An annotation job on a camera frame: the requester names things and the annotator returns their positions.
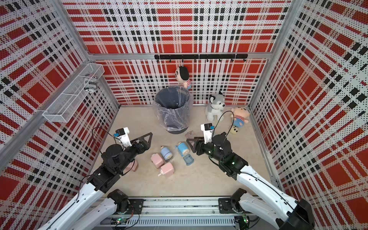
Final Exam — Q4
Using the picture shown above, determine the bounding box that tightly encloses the aluminium front rail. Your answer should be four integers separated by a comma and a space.
57, 196, 300, 230

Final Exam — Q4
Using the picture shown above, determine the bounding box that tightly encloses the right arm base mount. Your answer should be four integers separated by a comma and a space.
218, 198, 244, 214

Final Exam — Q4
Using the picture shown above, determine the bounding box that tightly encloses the pink sharpener shavings tray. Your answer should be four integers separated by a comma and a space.
185, 130, 198, 140

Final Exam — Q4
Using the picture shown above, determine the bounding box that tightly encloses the pink pencil sharpener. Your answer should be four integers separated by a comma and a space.
126, 160, 139, 172
150, 153, 165, 169
158, 163, 175, 177

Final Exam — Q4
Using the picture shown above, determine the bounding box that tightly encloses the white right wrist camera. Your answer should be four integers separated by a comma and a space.
201, 123, 214, 144

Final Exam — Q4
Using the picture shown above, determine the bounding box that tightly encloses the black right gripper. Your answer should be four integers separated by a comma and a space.
187, 137, 223, 163

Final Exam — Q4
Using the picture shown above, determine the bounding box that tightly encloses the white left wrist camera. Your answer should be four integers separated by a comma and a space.
114, 127, 132, 148

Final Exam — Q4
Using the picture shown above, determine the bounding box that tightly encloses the grey white husky plush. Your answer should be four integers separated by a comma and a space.
205, 91, 226, 122

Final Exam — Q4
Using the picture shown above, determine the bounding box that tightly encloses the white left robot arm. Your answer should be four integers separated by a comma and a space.
40, 132, 153, 230

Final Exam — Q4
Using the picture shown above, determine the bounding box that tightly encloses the black hook rail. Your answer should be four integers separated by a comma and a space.
154, 54, 249, 61

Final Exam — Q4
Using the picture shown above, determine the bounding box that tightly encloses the dark grey trash bin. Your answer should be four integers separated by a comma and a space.
153, 86, 193, 135

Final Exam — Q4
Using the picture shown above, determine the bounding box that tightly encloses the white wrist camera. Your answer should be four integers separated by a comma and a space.
114, 127, 132, 148
201, 123, 214, 144

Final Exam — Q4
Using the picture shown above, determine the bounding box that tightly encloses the cream round face ball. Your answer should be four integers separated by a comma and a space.
230, 126, 239, 134

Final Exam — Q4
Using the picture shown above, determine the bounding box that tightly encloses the clear plastic bin liner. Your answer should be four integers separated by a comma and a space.
152, 85, 194, 132

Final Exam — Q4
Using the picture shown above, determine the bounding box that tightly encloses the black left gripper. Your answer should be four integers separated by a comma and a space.
115, 132, 152, 173

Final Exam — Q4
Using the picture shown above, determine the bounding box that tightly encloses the white wire mesh shelf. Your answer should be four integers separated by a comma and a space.
43, 63, 104, 123

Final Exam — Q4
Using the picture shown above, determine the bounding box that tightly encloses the small striped can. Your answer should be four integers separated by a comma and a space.
84, 74, 97, 94

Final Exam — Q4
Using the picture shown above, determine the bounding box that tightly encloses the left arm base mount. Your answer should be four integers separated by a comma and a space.
115, 198, 144, 215

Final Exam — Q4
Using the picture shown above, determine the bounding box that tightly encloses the pink pig plush blue shirt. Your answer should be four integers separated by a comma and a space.
231, 107, 250, 127

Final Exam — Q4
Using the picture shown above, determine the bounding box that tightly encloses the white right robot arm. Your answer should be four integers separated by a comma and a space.
186, 133, 315, 230

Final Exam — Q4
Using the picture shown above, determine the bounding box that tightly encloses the hanging boy doll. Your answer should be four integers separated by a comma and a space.
175, 66, 191, 90

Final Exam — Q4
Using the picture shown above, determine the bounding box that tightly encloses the light blue pencil sharpener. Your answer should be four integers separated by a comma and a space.
161, 146, 173, 162

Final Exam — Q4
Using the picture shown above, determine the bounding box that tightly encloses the bright blue pencil sharpener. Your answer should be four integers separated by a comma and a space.
175, 142, 190, 157

